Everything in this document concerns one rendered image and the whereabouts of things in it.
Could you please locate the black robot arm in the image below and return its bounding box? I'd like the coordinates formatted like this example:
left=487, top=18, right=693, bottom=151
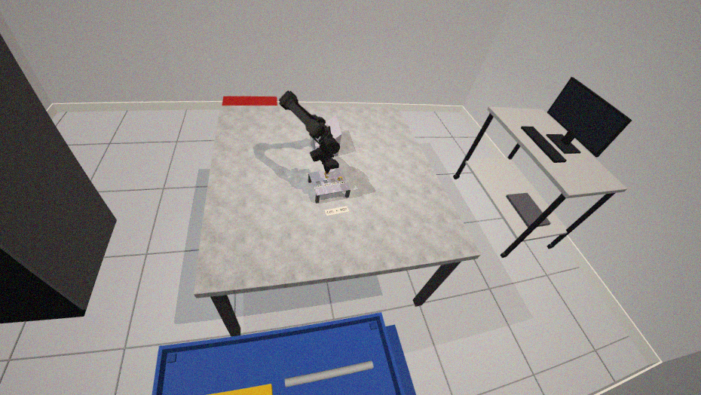
left=279, top=91, right=340, bottom=161

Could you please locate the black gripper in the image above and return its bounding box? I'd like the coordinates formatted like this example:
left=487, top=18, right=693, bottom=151
left=320, top=145, right=339, bottom=173

